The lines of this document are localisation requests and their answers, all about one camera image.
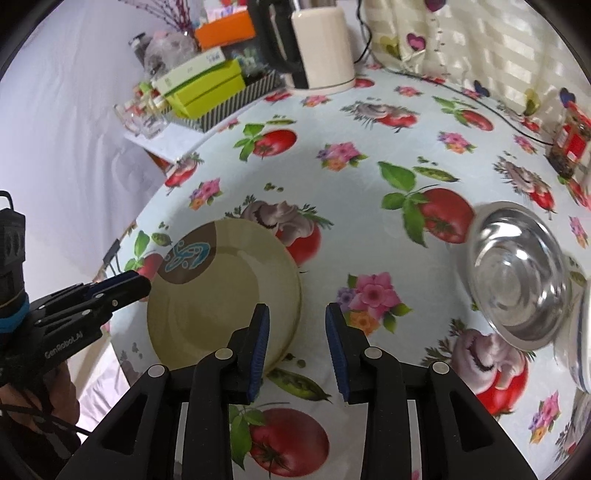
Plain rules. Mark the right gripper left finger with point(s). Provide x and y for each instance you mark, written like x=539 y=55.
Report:
x=229 y=376

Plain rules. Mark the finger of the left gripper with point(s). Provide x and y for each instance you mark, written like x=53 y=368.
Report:
x=69 y=303
x=129 y=285

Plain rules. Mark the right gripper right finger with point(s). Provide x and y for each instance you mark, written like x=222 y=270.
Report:
x=370 y=376

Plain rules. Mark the beige plate with logo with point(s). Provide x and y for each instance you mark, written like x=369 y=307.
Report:
x=208 y=285

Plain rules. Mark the stainless steel bowl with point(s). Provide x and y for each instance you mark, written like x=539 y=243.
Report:
x=517 y=275

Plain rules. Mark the white bowl blue stripe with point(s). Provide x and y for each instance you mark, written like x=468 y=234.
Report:
x=572 y=343

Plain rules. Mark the black binder clip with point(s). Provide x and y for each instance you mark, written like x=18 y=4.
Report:
x=110 y=259

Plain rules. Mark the white side shelf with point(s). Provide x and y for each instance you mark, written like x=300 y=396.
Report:
x=176 y=140

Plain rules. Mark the glass mug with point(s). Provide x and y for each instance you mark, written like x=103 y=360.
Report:
x=139 y=118

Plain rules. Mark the green cardboard box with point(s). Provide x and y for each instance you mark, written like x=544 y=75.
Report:
x=203 y=93

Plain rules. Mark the white flat box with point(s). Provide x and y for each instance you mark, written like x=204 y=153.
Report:
x=188 y=70

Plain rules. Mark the striped tray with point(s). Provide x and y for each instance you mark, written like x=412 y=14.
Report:
x=223 y=111

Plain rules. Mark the purple flower branches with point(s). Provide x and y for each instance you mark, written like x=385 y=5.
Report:
x=174 y=13

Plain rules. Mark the orange box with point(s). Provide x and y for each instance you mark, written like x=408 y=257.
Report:
x=228 y=30

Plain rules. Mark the red-lidded sauce jar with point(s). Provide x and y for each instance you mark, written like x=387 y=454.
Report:
x=570 y=142

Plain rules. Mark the white electric kettle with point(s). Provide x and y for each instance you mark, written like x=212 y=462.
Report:
x=307 y=43

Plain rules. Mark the heart pattern curtain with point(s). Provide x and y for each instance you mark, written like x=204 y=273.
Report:
x=505 y=51

